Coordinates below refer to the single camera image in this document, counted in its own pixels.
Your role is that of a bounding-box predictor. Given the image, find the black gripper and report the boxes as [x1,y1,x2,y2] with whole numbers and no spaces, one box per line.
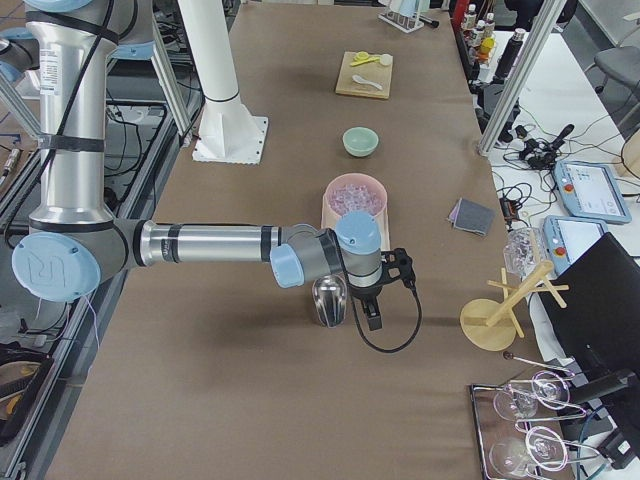
[349,247,414,331]

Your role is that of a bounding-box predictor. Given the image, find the white ceramic spoon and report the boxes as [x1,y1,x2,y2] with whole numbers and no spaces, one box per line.
[352,74,383,91]

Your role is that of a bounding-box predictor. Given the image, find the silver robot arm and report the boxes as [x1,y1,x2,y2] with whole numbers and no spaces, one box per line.
[12,1,416,330]

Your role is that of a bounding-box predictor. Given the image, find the metal ice scoop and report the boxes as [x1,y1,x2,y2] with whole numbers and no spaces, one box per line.
[312,275,348,328]

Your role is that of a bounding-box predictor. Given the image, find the pink bowl of ice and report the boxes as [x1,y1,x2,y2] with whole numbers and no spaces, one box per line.
[324,173,388,217]

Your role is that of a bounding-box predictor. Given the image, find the mint green bowl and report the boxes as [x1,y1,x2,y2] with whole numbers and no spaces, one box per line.
[342,126,379,158]

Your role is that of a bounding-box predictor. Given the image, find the white round measuring spoon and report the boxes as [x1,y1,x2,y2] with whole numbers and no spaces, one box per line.
[378,54,393,66]

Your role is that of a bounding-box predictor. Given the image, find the yellow measuring spoon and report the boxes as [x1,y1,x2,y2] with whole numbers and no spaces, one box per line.
[350,51,379,67]

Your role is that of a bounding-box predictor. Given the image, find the beige plastic tray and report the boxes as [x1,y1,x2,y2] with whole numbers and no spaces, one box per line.
[321,194,391,251]

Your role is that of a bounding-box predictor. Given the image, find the wooden cup tree stand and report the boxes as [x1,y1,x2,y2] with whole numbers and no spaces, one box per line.
[460,260,569,352]

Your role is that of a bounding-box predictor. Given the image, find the clear plastic cup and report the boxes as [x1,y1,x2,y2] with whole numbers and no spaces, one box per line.
[503,227,544,277]

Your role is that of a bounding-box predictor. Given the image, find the metal glass rack tray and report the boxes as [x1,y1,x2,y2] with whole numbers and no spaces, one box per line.
[470,382,599,479]

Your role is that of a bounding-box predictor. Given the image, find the upper wine glass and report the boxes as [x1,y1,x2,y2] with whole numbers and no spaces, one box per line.
[493,370,569,420]

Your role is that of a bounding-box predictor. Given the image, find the wine glass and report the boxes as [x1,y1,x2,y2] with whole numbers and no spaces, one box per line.
[493,370,569,420]
[489,426,568,479]

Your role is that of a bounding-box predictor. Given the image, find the lower teach pendant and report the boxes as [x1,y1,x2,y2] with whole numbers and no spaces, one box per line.
[543,215,608,275]

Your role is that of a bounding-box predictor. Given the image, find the teach pendant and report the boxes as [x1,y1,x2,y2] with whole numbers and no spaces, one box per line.
[553,160,632,224]
[543,215,608,275]

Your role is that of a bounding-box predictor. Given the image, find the lower wine glass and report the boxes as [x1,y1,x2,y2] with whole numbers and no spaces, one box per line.
[489,426,568,479]

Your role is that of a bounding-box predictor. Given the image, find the black monitor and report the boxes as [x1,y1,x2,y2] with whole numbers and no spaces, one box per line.
[540,233,639,379]

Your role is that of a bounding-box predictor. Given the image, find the wooden cutting board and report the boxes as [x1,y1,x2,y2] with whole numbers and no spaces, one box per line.
[335,51,393,100]

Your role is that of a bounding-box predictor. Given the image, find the upper teach pendant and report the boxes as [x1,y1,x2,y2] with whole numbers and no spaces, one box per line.
[553,160,632,224]

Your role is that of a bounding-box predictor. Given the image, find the black water bottle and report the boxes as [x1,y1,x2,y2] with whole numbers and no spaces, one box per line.
[494,28,526,81]

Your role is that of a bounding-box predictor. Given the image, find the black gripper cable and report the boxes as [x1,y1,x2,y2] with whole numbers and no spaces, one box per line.
[349,279,423,354]

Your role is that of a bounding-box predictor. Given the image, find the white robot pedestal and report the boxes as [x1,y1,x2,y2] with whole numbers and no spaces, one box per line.
[179,0,268,165]

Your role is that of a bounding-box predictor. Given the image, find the white wire rack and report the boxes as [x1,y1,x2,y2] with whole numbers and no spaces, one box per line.
[378,0,440,33]

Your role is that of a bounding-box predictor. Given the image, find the aluminium frame post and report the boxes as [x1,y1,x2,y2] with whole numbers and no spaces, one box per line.
[477,0,566,157]

